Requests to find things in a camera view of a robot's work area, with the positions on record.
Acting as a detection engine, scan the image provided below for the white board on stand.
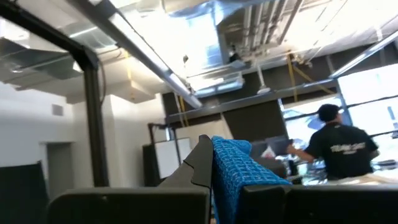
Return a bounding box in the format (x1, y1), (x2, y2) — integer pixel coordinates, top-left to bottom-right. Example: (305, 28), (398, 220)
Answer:
(142, 123), (193, 187)

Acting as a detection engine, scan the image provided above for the dark grey partition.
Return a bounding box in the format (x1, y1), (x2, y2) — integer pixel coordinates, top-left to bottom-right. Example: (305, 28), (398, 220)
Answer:
(0, 161), (50, 224)

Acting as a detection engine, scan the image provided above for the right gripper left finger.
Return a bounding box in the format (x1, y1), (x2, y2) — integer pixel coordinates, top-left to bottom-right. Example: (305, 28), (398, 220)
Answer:
(46, 134), (214, 224)

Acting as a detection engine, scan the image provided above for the long ceiling light fixture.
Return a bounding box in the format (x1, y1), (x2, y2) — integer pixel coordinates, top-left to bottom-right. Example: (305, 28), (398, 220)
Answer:
(67, 0), (205, 110)

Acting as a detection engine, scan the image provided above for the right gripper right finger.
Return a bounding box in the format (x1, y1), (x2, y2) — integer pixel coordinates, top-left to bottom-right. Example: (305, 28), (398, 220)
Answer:
(237, 184), (398, 224)

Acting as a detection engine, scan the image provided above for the white pendant lamp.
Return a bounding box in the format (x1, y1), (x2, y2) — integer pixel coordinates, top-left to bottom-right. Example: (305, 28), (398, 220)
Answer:
(256, 63), (272, 95)

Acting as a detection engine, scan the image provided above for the black rig upright post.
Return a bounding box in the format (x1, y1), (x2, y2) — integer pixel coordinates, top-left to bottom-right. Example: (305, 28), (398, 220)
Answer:
(0, 0), (110, 187)

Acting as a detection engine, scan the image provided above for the dark hanging panel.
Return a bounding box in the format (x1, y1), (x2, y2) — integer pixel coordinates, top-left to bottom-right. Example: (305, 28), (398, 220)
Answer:
(223, 99), (289, 142)

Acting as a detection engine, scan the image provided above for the blue elastic bandage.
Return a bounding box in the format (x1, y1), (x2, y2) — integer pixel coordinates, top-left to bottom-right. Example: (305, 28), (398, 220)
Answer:
(211, 136), (292, 224)

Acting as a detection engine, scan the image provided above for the person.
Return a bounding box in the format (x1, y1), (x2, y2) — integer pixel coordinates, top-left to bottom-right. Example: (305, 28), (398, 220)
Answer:
(286, 103), (381, 181)

